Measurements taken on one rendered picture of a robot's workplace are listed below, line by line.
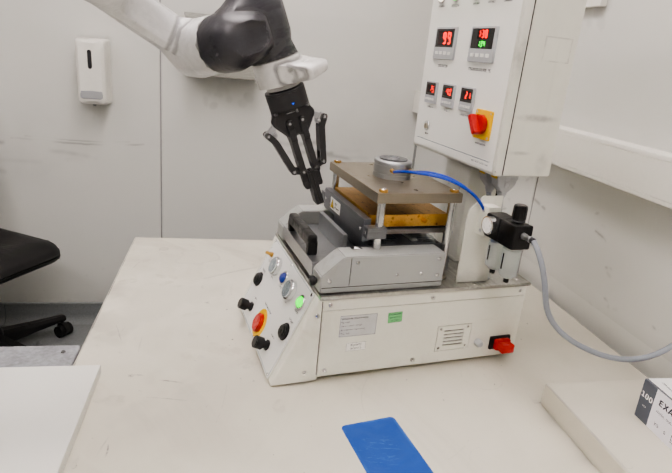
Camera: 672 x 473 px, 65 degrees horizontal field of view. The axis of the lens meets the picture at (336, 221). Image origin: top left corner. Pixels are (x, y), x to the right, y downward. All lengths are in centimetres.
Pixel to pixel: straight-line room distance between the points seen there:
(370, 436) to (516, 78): 67
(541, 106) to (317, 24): 158
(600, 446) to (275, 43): 84
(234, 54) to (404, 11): 176
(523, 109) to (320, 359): 59
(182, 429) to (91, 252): 186
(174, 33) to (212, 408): 64
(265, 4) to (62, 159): 180
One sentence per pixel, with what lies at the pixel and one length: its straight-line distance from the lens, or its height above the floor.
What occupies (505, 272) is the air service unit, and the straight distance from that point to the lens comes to 100.
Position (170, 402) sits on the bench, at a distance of 100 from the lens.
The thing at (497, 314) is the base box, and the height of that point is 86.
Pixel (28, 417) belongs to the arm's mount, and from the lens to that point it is 98.
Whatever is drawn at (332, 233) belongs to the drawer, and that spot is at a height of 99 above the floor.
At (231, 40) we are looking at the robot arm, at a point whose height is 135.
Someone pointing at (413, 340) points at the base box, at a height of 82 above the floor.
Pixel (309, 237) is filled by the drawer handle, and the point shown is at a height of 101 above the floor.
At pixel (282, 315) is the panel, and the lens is 106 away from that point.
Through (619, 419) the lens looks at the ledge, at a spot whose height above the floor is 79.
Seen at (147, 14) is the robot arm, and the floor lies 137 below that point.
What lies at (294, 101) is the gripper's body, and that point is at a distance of 98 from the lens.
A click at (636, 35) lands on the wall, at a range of 146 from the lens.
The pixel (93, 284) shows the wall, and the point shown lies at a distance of 278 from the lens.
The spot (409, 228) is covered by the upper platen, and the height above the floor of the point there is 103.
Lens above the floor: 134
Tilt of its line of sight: 18 degrees down
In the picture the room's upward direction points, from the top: 6 degrees clockwise
